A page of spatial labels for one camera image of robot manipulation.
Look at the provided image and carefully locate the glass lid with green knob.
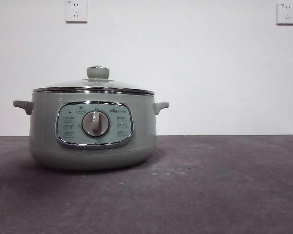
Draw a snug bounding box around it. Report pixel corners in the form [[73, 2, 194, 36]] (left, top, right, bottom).
[[32, 65, 155, 94]]

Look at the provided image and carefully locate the white wall socket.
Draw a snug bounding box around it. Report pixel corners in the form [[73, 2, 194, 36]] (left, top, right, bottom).
[[276, 2, 293, 26], [65, 0, 88, 24]]

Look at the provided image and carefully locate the sage green electric pot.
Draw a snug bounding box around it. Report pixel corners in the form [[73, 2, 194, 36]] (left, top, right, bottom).
[[13, 91, 170, 171]]

